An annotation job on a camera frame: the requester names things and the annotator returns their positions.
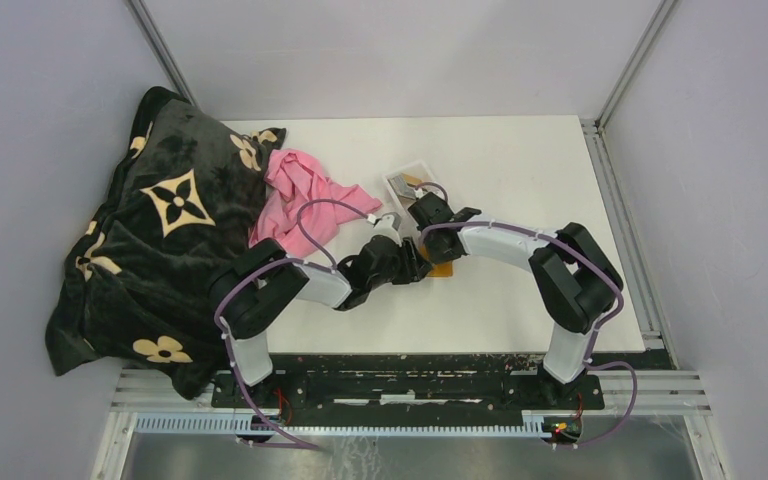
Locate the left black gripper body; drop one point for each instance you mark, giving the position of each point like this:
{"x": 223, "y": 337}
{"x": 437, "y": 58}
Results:
{"x": 401, "y": 270}

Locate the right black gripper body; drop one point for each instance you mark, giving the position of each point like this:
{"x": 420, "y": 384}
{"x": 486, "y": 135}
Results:
{"x": 435, "y": 252}

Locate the yellow leather card holder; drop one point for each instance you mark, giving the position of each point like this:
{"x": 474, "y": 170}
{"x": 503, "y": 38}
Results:
{"x": 443, "y": 270}

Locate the white plastic tray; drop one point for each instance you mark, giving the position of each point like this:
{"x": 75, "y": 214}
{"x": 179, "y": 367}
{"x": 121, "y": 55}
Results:
{"x": 430, "y": 184}

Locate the stack of credit cards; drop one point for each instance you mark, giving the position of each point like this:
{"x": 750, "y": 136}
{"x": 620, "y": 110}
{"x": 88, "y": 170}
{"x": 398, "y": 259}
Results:
{"x": 404, "y": 186}

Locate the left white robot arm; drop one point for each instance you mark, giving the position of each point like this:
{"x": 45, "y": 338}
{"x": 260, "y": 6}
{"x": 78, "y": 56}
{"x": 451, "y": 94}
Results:
{"x": 249, "y": 294}

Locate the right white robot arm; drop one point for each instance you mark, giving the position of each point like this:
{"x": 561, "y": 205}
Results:
{"x": 579, "y": 286}

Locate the pink cloth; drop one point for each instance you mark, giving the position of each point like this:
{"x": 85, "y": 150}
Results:
{"x": 306, "y": 207}

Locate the black floral blanket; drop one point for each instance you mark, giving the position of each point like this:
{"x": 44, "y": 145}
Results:
{"x": 180, "y": 206}

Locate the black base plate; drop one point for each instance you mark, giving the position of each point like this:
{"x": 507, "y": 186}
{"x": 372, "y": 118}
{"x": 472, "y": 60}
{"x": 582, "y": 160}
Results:
{"x": 426, "y": 390}

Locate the aluminium frame rail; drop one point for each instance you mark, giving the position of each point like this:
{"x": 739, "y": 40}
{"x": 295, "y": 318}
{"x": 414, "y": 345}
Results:
{"x": 661, "y": 392}

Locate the white slotted cable duct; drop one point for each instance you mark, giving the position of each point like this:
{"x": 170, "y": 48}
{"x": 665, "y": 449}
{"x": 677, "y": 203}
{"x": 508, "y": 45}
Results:
{"x": 245, "y": 425}

